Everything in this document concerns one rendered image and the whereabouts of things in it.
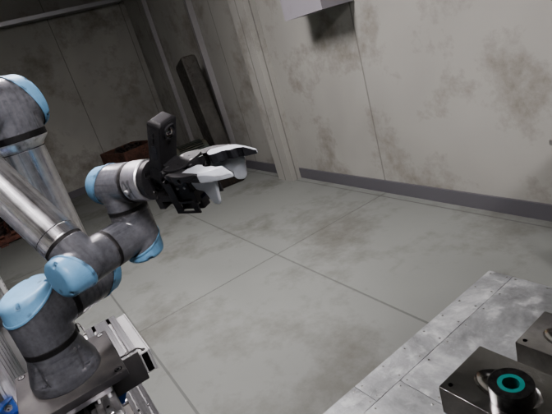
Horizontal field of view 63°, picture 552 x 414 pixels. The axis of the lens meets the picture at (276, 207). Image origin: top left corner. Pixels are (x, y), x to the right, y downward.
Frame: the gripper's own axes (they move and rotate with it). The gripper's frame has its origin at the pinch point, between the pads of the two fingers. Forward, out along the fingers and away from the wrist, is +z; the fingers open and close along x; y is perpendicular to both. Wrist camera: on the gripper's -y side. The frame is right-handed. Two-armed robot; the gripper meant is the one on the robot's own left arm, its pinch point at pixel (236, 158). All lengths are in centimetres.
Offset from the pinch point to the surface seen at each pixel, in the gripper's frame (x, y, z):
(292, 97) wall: -366, 102, -211
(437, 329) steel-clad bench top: -35, 71, 10
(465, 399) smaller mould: -9, 60, 22
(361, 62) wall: -320, 70, -107
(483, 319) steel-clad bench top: -41, 72, 20
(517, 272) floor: -176, 171, 11
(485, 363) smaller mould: -19, 62, 25
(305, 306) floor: -126, 165, -104
